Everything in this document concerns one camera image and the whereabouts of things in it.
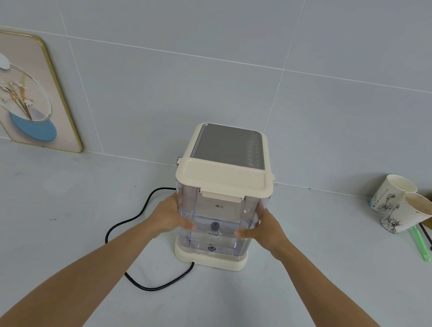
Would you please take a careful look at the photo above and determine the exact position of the person's right hand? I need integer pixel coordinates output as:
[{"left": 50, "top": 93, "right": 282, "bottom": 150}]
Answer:
[{"left": 232, "top": 205, "right": 296, "bottom": 262}]

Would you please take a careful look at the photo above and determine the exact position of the gold framed flower picture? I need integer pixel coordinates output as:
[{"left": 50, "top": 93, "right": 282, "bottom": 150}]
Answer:
[{"left": 0, "top": 28, "right": 95, "bottom": 155}]

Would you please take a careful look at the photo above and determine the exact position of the black power cable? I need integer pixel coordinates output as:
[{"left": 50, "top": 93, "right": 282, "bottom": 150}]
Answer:
[{"left": 100, "top": 181, "right": 203, "bottom": 295}]

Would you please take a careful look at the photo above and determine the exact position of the green plastic straw spoon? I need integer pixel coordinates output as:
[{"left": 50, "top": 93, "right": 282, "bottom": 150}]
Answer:
[{"left": 404, "top": 222, "right": 432, "bottom": 263}]

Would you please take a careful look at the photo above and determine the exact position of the cream coffee machine grey top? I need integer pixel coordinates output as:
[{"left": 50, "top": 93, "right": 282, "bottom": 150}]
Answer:
[{"left": 173, "top": 120, "right": 277, "bottom": 275}]

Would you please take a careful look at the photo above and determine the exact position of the person's right forearm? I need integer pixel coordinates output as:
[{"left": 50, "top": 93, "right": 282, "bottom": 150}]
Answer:
[{"left": 266, "top": 240, "right": 422, "bottom": 327}]

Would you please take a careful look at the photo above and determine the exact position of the clear water tank cream lid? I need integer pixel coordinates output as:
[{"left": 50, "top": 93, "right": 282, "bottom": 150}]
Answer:
[{"left": 168, "top": 157, "right": 277, "bottom": 261}]

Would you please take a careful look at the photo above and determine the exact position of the white printed paper cup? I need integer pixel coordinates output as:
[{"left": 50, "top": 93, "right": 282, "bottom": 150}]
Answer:
[
  {"left": 367, "top": 171, "right": 420, "bottom": 218},
  {"left": 379, "top": 189, "right": 432, "bottom": 237}
]

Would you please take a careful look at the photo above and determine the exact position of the person's left forearm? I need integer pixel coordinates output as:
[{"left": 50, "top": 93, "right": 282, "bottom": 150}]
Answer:
[{"left": 0, "top": 208, "right": 165, "bottom": 327}]

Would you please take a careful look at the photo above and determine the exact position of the person's left hand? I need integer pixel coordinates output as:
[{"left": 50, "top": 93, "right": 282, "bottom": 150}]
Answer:
[{"left": 146, "top": 192, "right": 199, "bottom": 245}]

